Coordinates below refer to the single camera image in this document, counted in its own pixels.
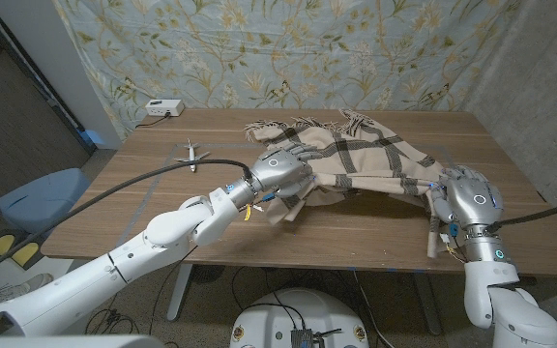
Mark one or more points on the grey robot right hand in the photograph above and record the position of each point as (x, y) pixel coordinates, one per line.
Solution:
(474, 198)

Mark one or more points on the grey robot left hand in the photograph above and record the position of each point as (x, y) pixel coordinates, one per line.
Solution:
(281, 169)

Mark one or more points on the beige plaid fringed scarf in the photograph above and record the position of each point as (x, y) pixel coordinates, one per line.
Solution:
(370, 154)

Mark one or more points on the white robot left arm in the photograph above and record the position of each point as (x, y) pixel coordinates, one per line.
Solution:
(114, 270)

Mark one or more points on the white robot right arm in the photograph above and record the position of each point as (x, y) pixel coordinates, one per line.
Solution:
(496, 290)

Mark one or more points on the white toy plane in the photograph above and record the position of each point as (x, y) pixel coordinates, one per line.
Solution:
(192, 154)

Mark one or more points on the grey table leg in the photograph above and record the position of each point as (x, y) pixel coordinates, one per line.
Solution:
(428, 304)

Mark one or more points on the floral printed backdrop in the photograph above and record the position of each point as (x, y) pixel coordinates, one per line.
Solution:
(283, 53)

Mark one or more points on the grey tape strip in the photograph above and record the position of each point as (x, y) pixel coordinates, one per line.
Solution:
(161, 180)

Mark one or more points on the white power strip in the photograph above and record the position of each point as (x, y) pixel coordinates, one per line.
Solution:
(164, 107)

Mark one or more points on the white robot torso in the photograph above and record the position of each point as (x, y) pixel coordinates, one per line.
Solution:
(269, 319)

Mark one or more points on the white table leg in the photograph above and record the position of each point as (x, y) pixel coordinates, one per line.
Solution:
(180, 295)

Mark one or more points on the small black torso device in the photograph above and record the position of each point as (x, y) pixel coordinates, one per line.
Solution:
(302, 338)

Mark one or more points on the small blue floor object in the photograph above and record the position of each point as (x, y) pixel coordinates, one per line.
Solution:
(94, 137)

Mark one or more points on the blue padded stool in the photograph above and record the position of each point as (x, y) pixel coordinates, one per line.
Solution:
(41, 198)

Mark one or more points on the grey sneaker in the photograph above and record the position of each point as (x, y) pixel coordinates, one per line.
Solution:
(24, 286)

